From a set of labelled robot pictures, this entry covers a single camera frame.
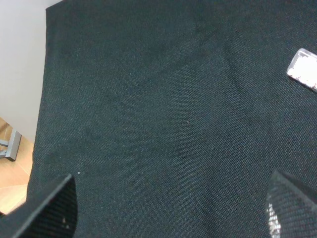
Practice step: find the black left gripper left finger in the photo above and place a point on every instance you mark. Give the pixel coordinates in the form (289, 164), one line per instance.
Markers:
(50, 213)

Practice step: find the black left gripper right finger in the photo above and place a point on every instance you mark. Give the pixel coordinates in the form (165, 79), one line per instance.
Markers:
(291, 207)

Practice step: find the clear bottle of pink candies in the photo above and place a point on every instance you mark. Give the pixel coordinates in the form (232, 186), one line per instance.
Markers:
(303, 68)

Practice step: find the grey metal table leg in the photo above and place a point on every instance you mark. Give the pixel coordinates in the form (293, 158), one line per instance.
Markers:
(11, 146)

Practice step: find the black table cloth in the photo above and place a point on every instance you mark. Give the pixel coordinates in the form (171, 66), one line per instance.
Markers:
(173, 114)

